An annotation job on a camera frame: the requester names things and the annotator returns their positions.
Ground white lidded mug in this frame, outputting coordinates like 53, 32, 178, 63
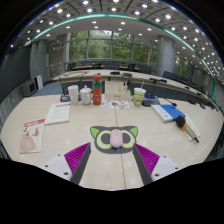
79, 85, 93, 106

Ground green white paper cup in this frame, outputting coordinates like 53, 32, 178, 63
133, 87, 147, 107

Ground red bottle with green band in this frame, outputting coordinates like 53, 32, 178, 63
91, 73, 104, 106

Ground beige cardboard box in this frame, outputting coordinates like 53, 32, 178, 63
104, 80, 132, 102

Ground black gooseneck desk microphone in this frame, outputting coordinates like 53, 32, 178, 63
59, 78, 83, 103
141, 94, 178, 108

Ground black yellow handheld microphone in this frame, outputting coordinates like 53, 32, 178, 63
175, 115, 200, 144

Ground colourful sticker sheet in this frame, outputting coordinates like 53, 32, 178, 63
101, 98, 131, 111

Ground pink computer mouse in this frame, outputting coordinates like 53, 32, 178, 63
109, 128, 125, 149

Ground ceiling lights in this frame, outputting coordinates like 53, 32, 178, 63
9, 0, 224, 78

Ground blue white book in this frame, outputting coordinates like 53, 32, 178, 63
150, 104, 187, 123

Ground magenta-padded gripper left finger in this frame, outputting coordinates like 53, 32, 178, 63
43, 142, 92, 186

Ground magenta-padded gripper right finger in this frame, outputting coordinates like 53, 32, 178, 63
132, 143, 183, 187

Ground white board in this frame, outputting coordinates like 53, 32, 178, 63
34, 73, 44, 91

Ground red white fan print booklet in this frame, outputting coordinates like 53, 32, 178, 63
18, 117, 46, 155

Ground dark office chairs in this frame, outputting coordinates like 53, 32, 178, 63
66, 59, 214, 98

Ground cat face mouse pad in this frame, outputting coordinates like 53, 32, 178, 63
89, 125, 139, 155

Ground white paper document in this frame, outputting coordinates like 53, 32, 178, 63
44, 101, 72, 126

